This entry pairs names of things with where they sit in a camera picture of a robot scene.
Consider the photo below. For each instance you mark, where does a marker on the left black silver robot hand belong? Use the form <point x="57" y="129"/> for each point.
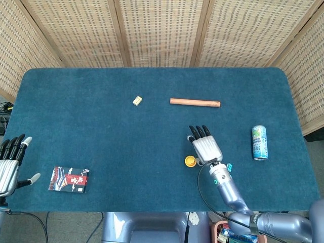
<point x="8" y="170"/>

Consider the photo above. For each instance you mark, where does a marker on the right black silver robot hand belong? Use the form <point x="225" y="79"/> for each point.
<point x="207" y="149"/>

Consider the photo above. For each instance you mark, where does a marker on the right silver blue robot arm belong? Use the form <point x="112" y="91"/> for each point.
<point x="230" y="192"/>

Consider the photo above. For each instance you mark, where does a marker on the yellow scalloped dish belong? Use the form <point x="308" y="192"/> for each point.
<point x="187" y="165"/>

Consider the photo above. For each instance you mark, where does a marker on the teal binder clip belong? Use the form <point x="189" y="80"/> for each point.
<point x="230" y="167"/>

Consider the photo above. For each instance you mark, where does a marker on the brown wooden rod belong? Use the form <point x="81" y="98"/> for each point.
<point x="195" y="102"/>

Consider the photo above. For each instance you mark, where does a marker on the blue green drink can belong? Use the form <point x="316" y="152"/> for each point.
<point x="259" y="143"/>

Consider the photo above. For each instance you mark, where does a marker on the black red card box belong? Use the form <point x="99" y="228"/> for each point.
<point x="69" y="179"/>

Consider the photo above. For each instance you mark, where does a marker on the blue carpet table mat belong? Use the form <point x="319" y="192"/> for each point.
<point x="126" y="141"/>

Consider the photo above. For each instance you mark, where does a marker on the pink plastic basket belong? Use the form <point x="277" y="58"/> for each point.
<point x="215" y="231"/>

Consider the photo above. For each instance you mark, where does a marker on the cream mahjong tile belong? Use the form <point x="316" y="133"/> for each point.
<point x="137" y="101"/>

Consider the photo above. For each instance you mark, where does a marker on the blue box in basket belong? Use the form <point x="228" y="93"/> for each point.
<point x="238" y="239"/>

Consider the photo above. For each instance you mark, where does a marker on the grey blue robot torso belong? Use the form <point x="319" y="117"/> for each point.
<point x="152" y="227"/>

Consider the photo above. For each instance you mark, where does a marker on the woven folding screen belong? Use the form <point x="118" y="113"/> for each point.
<point x="162" y="33"/>

